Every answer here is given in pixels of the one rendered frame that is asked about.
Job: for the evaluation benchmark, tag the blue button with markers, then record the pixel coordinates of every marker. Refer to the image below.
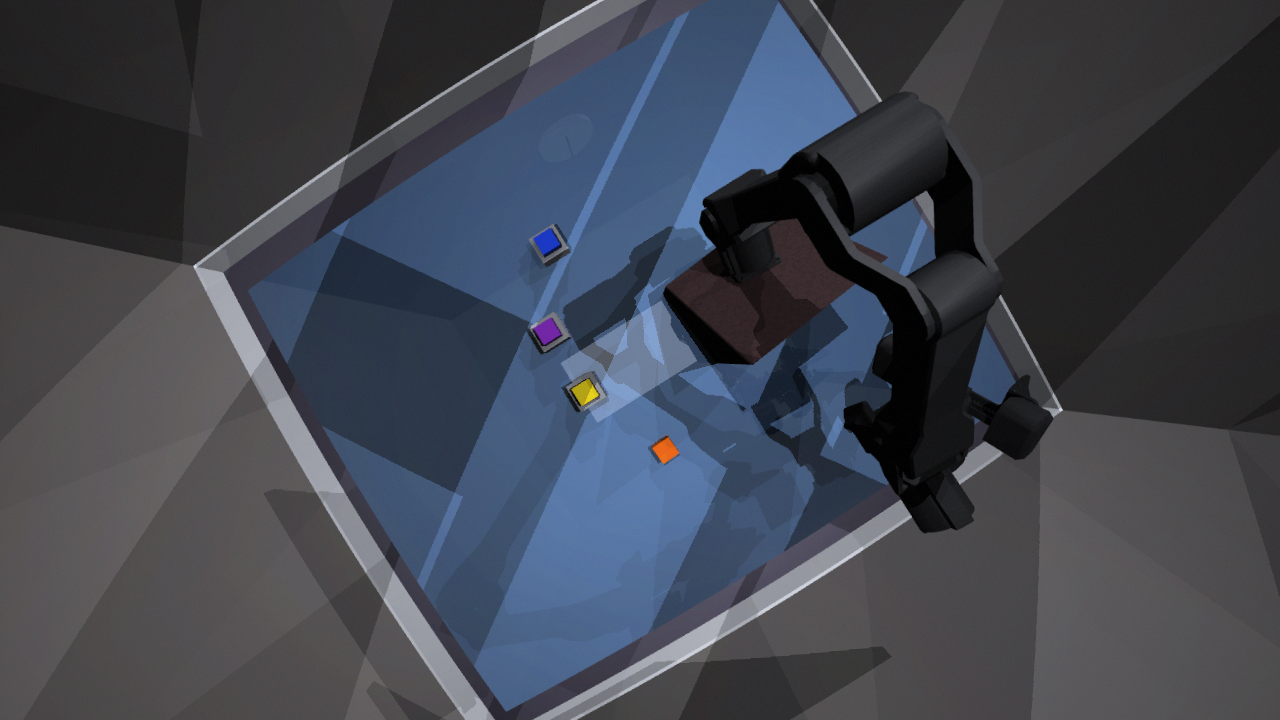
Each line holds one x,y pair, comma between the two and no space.
549,245

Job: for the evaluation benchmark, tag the orange block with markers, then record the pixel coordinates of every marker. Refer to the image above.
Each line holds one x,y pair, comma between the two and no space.
665,449

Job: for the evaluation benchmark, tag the yellow button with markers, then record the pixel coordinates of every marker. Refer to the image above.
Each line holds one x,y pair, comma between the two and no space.
586,391

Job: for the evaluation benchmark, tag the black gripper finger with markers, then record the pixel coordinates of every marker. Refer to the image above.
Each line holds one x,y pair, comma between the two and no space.
1021,389

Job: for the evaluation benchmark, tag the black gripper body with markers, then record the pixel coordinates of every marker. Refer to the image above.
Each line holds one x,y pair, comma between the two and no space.
1015,426

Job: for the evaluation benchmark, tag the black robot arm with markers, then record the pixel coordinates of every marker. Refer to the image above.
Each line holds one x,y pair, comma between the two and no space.
835,187

